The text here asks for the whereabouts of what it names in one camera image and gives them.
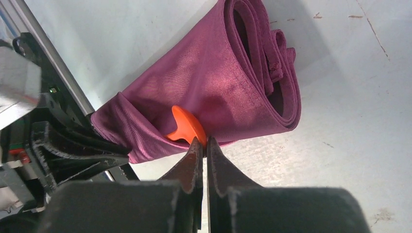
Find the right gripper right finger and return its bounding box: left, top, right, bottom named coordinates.
left=206, top=137, right=370, bottom=233

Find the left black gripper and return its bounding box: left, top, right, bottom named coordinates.
left=0, top=93, right=130, bottom=213

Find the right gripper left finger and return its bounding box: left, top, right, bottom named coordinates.
left=38, top=138, right=203, bottom=233

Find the orange plastic spoon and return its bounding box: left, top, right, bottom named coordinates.
left=166, top=105, right=207, bottom=148

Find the maroon cloth napkin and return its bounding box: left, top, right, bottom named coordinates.
left=91, top=0, right=301, bottom=164

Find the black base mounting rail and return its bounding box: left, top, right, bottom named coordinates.
left=0, top=0, right=139, bottom=183

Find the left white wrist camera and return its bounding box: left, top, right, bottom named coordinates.
left=0, top=47, right=41, bottom=129

